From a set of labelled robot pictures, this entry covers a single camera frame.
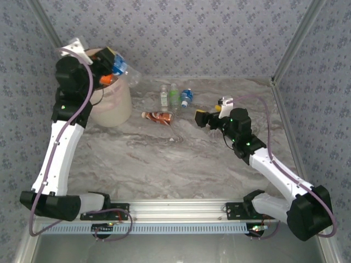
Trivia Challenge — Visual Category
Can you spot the slotted cable duct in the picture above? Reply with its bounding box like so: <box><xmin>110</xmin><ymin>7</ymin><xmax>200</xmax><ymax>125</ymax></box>
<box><xmin>40</xmin><ymin>222</ymin><xmax>257</xmax><ymax>236</ymax></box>

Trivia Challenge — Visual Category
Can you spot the clear bottle blue label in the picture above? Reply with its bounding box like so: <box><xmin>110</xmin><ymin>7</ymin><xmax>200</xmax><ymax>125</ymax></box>
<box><xmin>111</xmin><ymin>52</ymin><xmax>143</xmax><ymax>89</ymax></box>

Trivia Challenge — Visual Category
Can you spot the brown coffee bottle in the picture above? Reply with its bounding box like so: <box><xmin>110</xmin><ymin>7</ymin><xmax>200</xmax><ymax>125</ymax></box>
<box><xmin>140</xmin><ymin>111</ymin><xmax>174</xmax><ymax>126</ymax></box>

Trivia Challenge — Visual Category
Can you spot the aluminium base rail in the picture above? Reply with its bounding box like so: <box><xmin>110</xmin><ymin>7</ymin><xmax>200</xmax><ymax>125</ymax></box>
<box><xmin>30</xmin><ymin>199</ymin><xmax>287</xmax><ymax>224</ymax></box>

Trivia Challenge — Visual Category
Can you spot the aluminium frame side bar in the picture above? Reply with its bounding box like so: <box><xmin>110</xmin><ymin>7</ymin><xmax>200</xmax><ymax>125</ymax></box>
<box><xmin>12</xmin><ymin>221</ymin><xmax>42</xmax><ymax>263</ymax></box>
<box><xmin>312</xmin><ymin>232</ymin><xmax>343</xmax><ymax>263</ymax></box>

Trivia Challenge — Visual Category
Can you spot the steel sheet shelf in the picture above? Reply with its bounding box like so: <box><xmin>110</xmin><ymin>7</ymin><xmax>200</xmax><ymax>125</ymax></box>
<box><xmin>30</xmin><ymin>232</ymin><xmax>326</xmax><ymax>263</ymax></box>

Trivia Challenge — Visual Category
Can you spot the purple cable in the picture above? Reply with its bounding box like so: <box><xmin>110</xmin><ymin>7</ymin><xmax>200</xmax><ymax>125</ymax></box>
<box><xmin>29</xmin><ymin>48</ymin><xmax>134</xmax><ymax>242</ymax></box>
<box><xmin>231</xmin><ymin>94</ymin><xmax>338</xmax><ymax>242</ymax></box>

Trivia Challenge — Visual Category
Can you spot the small controller board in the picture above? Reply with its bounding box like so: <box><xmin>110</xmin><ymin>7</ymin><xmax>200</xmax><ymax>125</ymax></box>
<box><xmin>91</xmin><ymin>222</ymin><xmax>115</xmax><ymax>239</ymax></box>
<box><xmin>245</xmin><ymin>222</ymin><xmax>269</xmax><ymax>238</ymax></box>

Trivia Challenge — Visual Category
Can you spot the aluminium corner post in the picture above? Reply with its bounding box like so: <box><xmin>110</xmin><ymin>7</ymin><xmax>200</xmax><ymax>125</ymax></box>
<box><xmin>270</xmin><ymin>0</ymin><xmax>329</xmax><ymax>86</ymax></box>
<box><xmin>26</xmin><ymin>0</ymin><xmax>66</xmax><ymax>49</ymax></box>

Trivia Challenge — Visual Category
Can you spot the blue label bottle white cap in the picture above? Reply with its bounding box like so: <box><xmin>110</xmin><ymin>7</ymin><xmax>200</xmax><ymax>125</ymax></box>
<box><xmin>179</xmin><ymin>88</ymin><xmax>195</xmax><ymax>108</ymax></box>

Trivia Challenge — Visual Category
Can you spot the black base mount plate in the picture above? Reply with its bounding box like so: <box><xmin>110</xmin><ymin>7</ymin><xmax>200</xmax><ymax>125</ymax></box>
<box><xmin>80</xmin><ymin>202</ymin><xmax>130</xmax><ymax>221</ymax></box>
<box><xmin>225</xmin><ymin>202</ymin><xmax>277</xmax><ymax>221</ymax></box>

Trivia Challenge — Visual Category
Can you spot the aluminium side rail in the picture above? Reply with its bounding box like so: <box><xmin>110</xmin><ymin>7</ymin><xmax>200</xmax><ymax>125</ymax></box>
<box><xmin>270</xmin><ymin>78</ymin><xmax>307</xmax><ymax>179</ymax></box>

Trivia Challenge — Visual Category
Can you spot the clear bottle lime green label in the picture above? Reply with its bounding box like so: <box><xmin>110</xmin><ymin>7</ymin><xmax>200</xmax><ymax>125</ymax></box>
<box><xmin>169</xmin><ymin>83</ymin><xmax>179</xmax><ymax>108</ymax></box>

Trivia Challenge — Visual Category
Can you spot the cream plastic waste bin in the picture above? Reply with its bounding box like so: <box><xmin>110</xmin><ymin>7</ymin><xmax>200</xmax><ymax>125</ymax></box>
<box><xmin>86</xmin><ymin>48</ymin><xmax>133</xmax><ymax>128</ymax></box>

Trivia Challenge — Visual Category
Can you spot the clear bottle white green label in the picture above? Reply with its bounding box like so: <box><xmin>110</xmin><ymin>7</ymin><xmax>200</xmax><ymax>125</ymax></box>
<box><xmin>160</xmin><ymin>84</ymin><xmax>169</xmax><ymax>107</ymax></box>

